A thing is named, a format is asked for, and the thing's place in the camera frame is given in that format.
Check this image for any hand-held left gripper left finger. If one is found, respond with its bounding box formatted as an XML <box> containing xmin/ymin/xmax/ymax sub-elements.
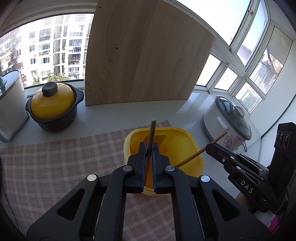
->
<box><xmin>26</xmin><ymin>142</ymin><xmax>148</xmax><ymax>241</ymax></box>

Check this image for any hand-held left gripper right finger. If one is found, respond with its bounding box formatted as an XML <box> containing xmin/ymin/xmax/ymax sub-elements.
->
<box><xmin>151</xmin><ymin>142</ymin><xmax>272</xmax><ymax>241</ymax></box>

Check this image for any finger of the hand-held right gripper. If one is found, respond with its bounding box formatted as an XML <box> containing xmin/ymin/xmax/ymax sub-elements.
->
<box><xmin>205</xmin><ymin>143</ymin><xmax>276</xmax><ymax>213</ymax></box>

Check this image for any yellow plastic bowl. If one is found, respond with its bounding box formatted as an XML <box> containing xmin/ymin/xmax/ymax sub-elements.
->
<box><xmin>123</xmin><ymin>127</ymin><xmax>204</xmax><ymax>197</ymax></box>

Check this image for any brown wooden chopstick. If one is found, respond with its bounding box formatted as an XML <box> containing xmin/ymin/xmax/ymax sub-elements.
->
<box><xmin>144</xmin><ymin>119</ymin><xmax>157</xmax><ymax>187</ymax></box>
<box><xmin>174</xmin><ymin>131</ymin><xmax>228</xmax><ymax>168</ymax></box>

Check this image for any person's right forearm pink sleeve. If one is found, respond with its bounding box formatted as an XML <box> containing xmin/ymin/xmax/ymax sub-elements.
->
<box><xmin>268</xmin><ymin>214</ymin><xmax>281</xmax><ymax>235</ymax></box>

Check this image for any person's right hand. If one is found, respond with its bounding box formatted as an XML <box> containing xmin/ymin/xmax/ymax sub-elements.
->
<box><xmin>236</xmin><ymin>192</ymin><xmax>277</xmax><ymax>229</ymax></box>

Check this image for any white floral rice cooker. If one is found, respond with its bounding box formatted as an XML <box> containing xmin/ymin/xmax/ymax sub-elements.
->
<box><xmin>203</xmin><ymin>95</ymin><xmax>252</xmax><ymax>152</ymax></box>

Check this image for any pink checked placemat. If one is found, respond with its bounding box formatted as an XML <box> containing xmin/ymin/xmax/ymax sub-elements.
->
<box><xmin>0</xmin><ymin>120</ymin><xmax>176</xmax><ymax>241</ymax></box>

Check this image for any black ceramic pot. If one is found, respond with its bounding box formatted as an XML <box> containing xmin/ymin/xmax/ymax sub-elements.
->
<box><xmin>25</xmin><ymin>83</ymin><xmax>85</xmax><ymax>132</ymax></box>

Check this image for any yellow pot lid black knob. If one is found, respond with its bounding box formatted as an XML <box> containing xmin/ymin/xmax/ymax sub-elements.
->
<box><xmin>31</xmin><ymin>82</ymin><xmax>75</xmax><ymax>121</ymax></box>

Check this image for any light wooden board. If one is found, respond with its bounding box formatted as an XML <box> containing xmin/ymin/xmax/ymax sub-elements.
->
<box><xmin>84</xmin><ymin>0</ymin><xmax>216</xmax><ymax>106</ymax></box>

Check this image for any white cooker with glass lid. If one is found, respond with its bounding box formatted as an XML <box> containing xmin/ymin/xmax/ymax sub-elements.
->
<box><xmin>0</xmin><ymin>70</ymin><xmax>29</xmax><ymax>143</ymax></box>

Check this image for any white window frame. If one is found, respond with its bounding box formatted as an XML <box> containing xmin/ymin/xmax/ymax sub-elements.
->
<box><xmin>0</xmin><ymin>0</ymin><xmax>296</xmax><ymax>116</ymax></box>

